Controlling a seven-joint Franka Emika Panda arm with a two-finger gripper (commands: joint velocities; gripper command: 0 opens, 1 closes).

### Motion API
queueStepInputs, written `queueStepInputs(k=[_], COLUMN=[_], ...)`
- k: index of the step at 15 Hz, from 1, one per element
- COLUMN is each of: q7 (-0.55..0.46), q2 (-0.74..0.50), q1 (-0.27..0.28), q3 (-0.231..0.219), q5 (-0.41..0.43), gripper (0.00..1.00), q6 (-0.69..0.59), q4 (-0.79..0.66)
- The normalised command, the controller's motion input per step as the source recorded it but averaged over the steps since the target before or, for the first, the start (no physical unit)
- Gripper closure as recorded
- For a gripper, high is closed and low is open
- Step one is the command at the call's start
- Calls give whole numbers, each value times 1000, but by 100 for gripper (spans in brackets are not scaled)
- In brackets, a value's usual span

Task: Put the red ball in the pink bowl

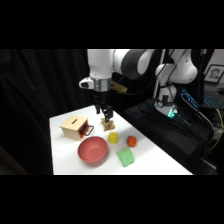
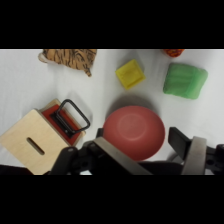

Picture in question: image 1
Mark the yellow cube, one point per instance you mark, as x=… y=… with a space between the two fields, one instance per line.
x=113 y=137

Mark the black curtain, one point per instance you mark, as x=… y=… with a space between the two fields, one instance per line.
x=40 y=100

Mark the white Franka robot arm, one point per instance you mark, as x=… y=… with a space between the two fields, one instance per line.
x=100 y=65

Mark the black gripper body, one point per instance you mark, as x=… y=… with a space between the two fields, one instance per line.
x=100 y=98

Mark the blue lit device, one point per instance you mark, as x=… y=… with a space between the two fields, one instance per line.
x=190 y=99

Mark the green wedge block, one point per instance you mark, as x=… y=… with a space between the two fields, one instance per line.
x=125 y=157

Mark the framed portrait picture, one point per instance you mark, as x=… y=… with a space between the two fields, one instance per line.
x=214 y=74

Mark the brown knobbly toy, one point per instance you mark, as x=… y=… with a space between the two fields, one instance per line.
x=108 y=125

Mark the black robot stand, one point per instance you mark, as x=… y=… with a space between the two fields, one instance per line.
x=166 y=133

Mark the small green light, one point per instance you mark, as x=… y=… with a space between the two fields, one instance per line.
x=171 y=112

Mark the red ball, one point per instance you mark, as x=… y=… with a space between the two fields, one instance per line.
x=132 y=141

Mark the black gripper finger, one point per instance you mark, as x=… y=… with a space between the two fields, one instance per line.
x=108 y=118
x=98 y=110

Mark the pink bowl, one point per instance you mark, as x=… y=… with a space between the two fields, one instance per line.
x=92 y=150

